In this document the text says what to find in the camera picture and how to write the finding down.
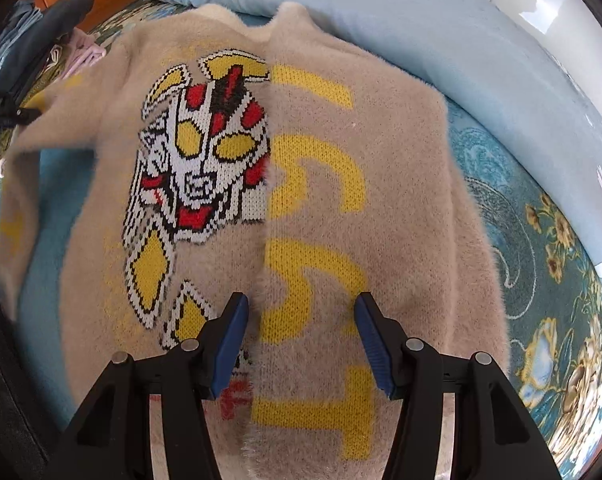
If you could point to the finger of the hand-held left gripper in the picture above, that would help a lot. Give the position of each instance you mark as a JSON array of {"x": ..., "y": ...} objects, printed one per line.
[{"x": 23, "y": 115}]

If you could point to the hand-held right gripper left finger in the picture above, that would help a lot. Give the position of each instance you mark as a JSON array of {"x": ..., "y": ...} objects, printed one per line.
[{"x": 229, "y": 345}]

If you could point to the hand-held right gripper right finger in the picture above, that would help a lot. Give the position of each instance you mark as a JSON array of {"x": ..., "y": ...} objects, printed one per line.
[{"x": 376, "y": 347}]

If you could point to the beige fuzzy printed sweater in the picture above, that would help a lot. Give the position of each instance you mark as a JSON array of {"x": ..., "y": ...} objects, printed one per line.
[{"x": 331, "y": 220}]

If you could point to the dark blue clothes pile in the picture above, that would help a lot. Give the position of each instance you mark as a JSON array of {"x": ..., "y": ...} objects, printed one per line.
[{"x": 26, "y": 40}]

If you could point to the teal floral bed sheet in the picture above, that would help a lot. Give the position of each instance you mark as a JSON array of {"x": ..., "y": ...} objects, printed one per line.
[{"x": 531, "y": 270}]

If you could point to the light blue floral quilt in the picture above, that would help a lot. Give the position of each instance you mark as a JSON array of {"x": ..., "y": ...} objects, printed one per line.
[{"x": 431, "y": 25}]

